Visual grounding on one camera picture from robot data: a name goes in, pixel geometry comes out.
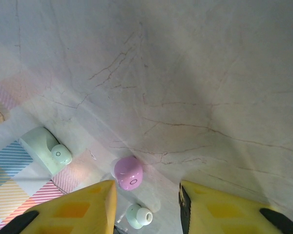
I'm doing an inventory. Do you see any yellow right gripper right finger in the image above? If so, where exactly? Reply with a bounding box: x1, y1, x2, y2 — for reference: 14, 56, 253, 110
178, 179, 293, 234

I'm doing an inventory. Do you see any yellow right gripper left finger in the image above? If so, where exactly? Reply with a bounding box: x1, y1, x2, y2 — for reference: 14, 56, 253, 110
0, 179, 118, 234

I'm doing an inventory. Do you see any pink earbud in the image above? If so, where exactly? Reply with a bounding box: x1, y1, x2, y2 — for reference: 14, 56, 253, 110
110, 156, 144, 191

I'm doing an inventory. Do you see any mint green earbud charging case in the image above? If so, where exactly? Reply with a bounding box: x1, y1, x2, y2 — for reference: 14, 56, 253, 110
19, 126, 73, 176

